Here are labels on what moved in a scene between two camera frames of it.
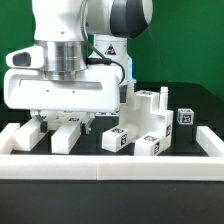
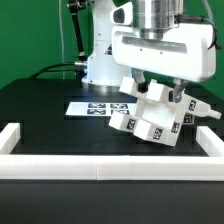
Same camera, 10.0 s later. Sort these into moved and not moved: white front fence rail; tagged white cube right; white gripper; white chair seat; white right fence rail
Moved: white gripper; white chair seat
Not moved: tagged white cube right; white right fence rail; white front fence rail
